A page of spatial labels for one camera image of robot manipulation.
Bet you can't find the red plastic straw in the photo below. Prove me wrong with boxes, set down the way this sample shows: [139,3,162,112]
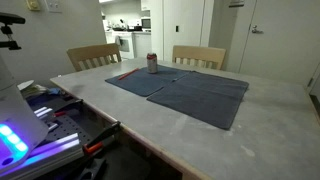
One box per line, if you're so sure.
[117,67,140,81]

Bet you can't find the red and silver soda can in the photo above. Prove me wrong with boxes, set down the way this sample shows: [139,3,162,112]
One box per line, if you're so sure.
[146,52,159,74]

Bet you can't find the dark blue cloth mat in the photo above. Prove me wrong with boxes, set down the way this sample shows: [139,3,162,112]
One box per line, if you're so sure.
[105,64,192,98]
[146,70,250,131]

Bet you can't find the white kitchen base cabinet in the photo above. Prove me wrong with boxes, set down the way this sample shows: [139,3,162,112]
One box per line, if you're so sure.
[133,30,153,59]

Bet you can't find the light wooden slat-back chair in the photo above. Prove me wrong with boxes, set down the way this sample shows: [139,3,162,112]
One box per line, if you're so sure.
[171,45,227,71]
[66,43,123,73]

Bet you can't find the white kitchen stove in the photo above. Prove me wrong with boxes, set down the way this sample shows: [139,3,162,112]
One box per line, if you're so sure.
[111,30,136,61]

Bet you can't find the grey towel on stove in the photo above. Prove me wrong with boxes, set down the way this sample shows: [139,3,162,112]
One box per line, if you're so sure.
[114,34,123,48]

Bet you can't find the microwave oven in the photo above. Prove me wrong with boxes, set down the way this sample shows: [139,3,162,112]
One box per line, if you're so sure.
[140,17,152,30]

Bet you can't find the black and orange bar clamp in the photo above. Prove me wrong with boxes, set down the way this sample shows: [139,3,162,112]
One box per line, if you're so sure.
[49,98,85,118]
[82,120,123,156]
[75,157,108,180]

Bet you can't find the white double-door closet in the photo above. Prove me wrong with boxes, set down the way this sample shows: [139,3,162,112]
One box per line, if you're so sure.
[163,0,214,63]

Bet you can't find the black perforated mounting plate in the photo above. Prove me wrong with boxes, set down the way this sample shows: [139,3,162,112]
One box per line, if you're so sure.
[42,114,95,148]

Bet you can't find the small blue object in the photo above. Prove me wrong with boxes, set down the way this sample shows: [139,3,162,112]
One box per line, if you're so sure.
[49,87,63,97]

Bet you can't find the grey sign above door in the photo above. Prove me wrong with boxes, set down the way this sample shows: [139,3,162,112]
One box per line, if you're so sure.
[228,0,246,8]

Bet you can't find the short aluminium profile blocks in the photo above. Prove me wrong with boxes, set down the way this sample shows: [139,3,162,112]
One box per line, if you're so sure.
[33,105,60,133]

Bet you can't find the white paper stack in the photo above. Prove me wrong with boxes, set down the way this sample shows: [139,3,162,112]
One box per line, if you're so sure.
[17,79,51,100]

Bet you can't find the silver door lever handle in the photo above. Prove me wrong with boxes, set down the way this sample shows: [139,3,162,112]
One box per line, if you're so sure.
[251,24,265,35]

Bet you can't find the long aluminium profile rail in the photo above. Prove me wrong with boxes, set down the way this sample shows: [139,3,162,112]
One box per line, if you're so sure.
[0,132,85,180]

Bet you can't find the white door with lever handle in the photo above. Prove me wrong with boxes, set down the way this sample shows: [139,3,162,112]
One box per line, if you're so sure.
[238,0,320,89]

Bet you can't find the white wall switch plate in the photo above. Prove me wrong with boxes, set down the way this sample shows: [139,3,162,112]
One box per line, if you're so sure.
[44,0,63,14]

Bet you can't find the yellowish wall plate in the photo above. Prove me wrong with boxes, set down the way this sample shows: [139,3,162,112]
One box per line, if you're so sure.
[25,0,42,12]

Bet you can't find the black camera on mount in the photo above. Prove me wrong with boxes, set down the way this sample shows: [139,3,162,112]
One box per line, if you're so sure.
[0,12,27,51]

